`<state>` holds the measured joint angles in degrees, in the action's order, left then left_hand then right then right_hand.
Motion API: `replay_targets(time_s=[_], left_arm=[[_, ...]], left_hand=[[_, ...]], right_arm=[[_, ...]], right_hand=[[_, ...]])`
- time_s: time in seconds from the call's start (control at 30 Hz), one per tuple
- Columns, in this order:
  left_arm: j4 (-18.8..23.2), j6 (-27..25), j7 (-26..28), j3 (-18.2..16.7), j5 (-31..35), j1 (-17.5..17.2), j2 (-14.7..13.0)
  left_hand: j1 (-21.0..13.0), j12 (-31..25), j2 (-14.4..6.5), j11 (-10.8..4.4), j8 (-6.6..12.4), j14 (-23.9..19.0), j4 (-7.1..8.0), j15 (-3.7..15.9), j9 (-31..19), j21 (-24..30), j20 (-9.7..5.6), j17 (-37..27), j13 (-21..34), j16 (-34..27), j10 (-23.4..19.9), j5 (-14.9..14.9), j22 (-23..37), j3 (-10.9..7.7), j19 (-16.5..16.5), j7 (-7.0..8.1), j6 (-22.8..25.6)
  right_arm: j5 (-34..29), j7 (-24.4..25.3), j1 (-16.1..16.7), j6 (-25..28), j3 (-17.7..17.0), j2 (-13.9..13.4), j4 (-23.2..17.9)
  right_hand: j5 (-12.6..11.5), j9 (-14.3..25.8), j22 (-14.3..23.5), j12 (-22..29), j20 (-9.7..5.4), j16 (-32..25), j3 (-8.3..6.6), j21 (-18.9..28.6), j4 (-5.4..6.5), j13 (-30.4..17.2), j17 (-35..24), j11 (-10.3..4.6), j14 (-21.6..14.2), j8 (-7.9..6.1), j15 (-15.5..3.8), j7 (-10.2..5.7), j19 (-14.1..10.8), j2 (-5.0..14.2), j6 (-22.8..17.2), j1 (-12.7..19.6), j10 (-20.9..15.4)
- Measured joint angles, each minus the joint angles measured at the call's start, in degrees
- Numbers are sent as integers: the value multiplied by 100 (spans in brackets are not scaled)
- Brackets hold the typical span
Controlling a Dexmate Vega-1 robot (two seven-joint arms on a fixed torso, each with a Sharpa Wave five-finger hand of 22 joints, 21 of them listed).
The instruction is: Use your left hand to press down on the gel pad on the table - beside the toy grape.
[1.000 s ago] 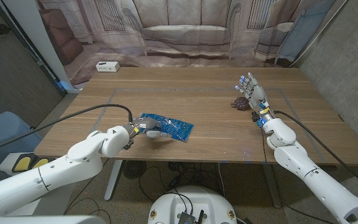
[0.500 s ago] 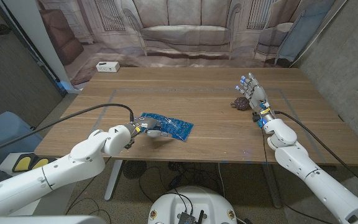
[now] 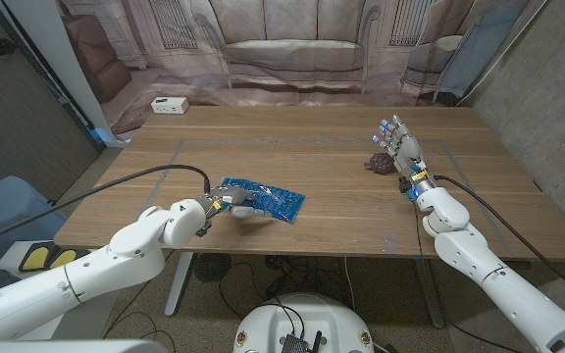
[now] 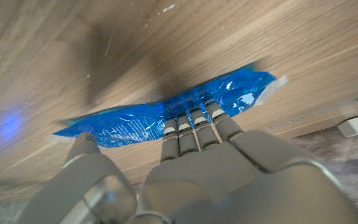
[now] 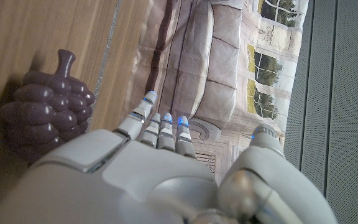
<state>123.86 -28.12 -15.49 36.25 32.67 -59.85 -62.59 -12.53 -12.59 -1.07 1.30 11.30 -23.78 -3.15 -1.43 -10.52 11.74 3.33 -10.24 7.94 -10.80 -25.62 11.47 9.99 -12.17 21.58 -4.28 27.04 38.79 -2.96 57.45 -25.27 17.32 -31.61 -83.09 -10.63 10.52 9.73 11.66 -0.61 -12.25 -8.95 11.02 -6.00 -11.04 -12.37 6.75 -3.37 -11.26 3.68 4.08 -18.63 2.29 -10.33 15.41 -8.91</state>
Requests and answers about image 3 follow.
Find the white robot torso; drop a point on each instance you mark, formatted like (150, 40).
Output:
(307, 316)

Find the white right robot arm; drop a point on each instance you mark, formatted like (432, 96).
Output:
(508, 289)

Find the white power socket box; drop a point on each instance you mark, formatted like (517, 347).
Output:
(169, 104)

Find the white door frame post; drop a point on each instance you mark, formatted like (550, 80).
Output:
(62, 54)

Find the black power adapter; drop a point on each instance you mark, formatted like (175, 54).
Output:
(276, 287)

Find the white robot head edge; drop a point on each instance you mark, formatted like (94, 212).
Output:
(66, 347)

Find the yellow black foot pedal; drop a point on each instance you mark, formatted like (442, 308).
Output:
(35, 258)

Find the black box with antenna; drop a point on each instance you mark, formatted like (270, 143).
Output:
(294, 343)

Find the printed sofa room backdrop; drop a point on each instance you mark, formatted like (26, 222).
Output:
(292, 49)

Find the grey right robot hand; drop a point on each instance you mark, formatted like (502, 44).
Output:
(407, 147)

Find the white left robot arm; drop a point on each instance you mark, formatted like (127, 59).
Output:
(96, 274)

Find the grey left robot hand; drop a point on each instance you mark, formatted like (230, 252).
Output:
(231, 198)

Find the blue gel pad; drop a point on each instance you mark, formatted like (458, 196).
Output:
(280, 201)

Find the grey tape outline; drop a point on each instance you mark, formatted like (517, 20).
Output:
(312, 141)

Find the white table leg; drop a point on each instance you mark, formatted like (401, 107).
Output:
(180, 287)

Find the round black floor fan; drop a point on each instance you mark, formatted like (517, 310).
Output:
(212, 267)

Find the blue plastic bin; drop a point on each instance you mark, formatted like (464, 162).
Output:
(3, 211)

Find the purple toy grape bunch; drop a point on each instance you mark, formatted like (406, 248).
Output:
(380, 164)

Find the grey table leg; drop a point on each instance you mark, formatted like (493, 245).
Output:
(429, 294)

